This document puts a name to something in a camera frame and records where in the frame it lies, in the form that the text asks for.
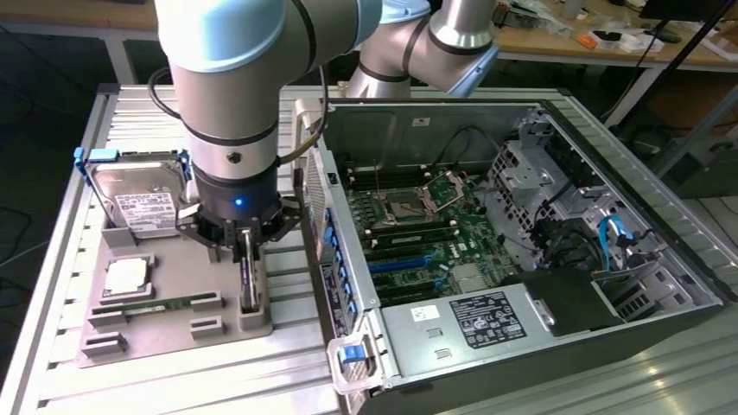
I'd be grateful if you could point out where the black open PC case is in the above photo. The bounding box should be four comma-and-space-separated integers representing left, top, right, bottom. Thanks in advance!
291, 98, 738, 415

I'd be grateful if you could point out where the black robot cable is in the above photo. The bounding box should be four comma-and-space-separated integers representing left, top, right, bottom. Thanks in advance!
146, 0, 331, 168

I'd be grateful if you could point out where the green RAM stick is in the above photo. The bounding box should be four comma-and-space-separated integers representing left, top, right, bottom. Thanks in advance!
90, 297, 194, 317

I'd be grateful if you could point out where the blue case latch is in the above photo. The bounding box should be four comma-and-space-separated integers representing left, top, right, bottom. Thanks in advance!
336, 343, 365, 367

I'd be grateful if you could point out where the black expansion slot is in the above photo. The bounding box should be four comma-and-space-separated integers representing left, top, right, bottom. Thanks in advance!
379, 285, 444, 303
373, 274, 440, 291

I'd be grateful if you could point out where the white and black box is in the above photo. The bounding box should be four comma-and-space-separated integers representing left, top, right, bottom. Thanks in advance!
592, 29, 659, 54

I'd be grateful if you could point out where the blue wire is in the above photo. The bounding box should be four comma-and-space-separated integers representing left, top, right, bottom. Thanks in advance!
596, 214, 633, 274

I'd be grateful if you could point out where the black wire bundle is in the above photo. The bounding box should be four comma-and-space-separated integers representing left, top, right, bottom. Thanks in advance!
527, 194, 605, 271

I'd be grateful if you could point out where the metal socket cover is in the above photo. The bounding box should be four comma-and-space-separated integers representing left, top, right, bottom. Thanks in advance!
423, 170, 465, 213

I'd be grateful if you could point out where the black monitor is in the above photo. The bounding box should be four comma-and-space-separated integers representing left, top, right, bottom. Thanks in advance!
638, 0, 738, 22

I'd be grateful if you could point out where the wooden desk white frame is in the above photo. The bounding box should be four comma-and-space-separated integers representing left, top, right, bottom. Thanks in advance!
492, 0, 738, 126
0, 0, 173, 86

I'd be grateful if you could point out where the grey power supply unit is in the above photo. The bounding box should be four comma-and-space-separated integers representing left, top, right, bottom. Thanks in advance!
377, 283, 559, 378

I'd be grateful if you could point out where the blue expansion slot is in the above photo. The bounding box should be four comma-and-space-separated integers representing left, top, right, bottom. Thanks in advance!
367, 254, 435, 274

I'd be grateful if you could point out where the silver CPU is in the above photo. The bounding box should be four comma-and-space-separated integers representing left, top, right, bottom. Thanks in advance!
105, 259, 153, 297

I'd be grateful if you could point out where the black equipment box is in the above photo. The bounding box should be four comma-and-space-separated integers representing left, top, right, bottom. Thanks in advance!
662, 137, 738, 200

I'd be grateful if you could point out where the metal disk bay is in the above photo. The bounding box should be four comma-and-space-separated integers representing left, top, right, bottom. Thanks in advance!
591, 254, 724, 323

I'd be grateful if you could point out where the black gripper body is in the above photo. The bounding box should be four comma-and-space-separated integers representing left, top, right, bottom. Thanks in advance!
190, 166, 284, 233

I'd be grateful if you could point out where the silver hard disk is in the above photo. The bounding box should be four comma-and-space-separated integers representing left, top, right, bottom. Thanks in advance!
90, 161, 194, 239

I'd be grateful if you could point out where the grey plastic parts rack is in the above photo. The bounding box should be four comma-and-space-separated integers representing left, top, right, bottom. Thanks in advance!
73, 222, 276, 370

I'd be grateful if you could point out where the black stand pole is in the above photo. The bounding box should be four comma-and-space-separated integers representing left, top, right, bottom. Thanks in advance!
662, 0, 722, 77

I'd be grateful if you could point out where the black installed RAM stick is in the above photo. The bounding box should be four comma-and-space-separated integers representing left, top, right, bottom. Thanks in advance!
372, 228, 457, 249

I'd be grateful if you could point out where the silver chipset heatsink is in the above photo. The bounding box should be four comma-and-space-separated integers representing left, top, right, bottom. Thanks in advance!
452, 265, 500, 296

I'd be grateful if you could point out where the blue slot retainer strip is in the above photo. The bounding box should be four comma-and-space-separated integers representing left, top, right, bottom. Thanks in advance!
321, 207, 357, 315

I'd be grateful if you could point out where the CPU socket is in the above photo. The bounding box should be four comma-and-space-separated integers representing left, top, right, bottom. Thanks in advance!
381, 189, 432, 225

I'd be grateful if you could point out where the silver drive cage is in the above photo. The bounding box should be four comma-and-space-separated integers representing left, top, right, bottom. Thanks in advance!
487, 107, 583, 226

